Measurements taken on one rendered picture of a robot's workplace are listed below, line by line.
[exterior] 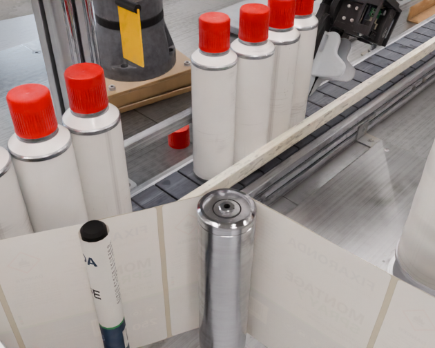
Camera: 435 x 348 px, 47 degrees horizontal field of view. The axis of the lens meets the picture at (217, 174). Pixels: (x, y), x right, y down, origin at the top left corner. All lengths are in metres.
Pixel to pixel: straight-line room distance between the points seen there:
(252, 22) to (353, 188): 0.24
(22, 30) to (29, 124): 0.84
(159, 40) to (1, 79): 0.33
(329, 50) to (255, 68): 0.17
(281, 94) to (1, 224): 0.36
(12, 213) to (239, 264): 0.20
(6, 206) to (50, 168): 0.04
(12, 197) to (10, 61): 0.69
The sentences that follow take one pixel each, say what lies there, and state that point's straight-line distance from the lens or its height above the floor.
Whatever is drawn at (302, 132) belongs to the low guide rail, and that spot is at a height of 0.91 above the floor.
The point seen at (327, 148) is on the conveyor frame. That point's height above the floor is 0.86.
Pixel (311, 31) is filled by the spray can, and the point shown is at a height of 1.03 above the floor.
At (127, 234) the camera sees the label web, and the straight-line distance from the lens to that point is 0.33.
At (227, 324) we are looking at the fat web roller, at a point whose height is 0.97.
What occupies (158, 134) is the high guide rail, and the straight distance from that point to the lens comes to 0.58.
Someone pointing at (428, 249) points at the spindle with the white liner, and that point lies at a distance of 0.48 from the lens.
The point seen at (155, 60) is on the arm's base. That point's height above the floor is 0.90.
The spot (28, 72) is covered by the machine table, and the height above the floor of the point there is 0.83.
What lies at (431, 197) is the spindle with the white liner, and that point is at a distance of 0.45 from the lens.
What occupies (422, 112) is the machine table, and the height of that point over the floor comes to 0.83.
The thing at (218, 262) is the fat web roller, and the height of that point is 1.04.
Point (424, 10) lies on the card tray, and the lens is 1.40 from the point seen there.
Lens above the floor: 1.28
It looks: 38 degrees down
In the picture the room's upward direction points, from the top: 1 degrees clockwise
